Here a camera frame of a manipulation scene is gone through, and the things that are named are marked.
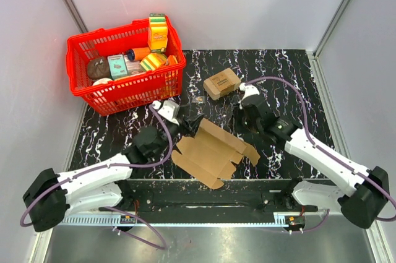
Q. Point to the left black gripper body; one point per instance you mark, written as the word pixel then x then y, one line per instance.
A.
pixel 185 130

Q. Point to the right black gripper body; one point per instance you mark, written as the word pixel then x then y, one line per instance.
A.
pixel 242 119

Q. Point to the brown cardboard box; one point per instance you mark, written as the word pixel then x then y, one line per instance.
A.
pixel 212 154

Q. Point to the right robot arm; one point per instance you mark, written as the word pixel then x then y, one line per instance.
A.
pixel 356 191

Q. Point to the teal small box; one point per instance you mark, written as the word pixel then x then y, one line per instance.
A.
pixel 117 66

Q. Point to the kitchen scouring pads pack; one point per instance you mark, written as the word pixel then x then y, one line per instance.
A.
pixel 221 84

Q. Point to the orange snack packet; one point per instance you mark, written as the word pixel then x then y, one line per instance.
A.
pixel 171 61

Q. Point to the yellow green striped sponge pack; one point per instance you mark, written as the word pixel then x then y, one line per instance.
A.
pixel 153 61

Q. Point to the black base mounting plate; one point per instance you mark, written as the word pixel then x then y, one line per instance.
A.
pixel 260 194

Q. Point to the pink packaged item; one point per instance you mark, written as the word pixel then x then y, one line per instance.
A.
pixel 134 68

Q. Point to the red plastic shopping basket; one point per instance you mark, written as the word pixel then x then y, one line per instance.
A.
pixel 128 92

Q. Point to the orange cylindrical can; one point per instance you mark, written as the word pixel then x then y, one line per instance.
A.
pixel 137 54

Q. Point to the orange yellow juice carton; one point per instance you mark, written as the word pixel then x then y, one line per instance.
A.
pixel 157 33

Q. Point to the white round item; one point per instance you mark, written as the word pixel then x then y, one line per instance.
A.
pixel 103 81

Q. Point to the brown round bread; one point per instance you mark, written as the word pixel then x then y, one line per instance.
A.
pixel 98 68

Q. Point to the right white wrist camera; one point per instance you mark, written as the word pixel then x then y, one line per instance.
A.
pixel 248 91

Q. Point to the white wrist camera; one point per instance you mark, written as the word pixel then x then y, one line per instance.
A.
pixel 248 91
pixel 168 110

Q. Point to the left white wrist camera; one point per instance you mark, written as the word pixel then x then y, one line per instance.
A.
pixel 168 110

